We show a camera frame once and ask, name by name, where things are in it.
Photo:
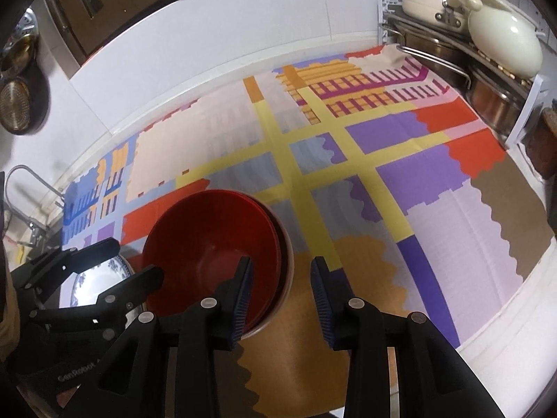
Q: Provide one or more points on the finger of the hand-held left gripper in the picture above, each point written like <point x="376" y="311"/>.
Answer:
<point x="87" y="257"/>
<point x="139" y="285"/>

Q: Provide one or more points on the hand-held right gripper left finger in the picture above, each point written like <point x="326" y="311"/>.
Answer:
<point x="243" y="300"/>

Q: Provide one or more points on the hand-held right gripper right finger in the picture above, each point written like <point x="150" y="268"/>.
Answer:
<point x="322" y="305"/>

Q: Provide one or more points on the small blue floral plate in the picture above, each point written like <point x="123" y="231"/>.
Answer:
<point x="93" y="283"/>

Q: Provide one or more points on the white bowl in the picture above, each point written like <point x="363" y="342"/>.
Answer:
<point x="265" y="325"/>

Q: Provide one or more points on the red and black bowl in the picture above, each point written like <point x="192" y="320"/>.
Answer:
<point x="204" y="244"/>

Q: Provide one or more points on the slim gooseneck faucet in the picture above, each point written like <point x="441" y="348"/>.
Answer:
<point x="26" y="169"/>

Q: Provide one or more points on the colourful patchwork mat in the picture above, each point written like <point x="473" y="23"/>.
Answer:
<point x="391" y="183"/>

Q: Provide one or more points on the black round pan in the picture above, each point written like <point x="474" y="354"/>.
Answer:
<point x="41" y="96"/>

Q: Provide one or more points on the round metal steamer tray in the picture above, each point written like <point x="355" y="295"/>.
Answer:
<point x="27" y="21"/>

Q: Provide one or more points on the dark wooden window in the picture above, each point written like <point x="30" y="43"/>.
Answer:
<point x="74" y="13"/>

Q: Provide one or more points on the dark steel pot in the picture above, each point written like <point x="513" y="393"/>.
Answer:
<point x="435" y="65"/>

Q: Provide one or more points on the copper tinted steel pot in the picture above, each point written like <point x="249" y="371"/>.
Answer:
<point x="491" y="100"/>

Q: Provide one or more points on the glass jar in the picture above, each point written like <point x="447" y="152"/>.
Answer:
<point x="544" y="143"/>

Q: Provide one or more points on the white and metal pot rack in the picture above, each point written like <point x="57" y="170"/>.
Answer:
<point x="528" y="113"/>

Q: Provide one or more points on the cream ceramic pot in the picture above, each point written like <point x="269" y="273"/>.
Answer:
<point x="504" y="39"/>

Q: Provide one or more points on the white wall socket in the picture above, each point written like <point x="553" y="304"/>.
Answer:
<point x="541" y="26"/>

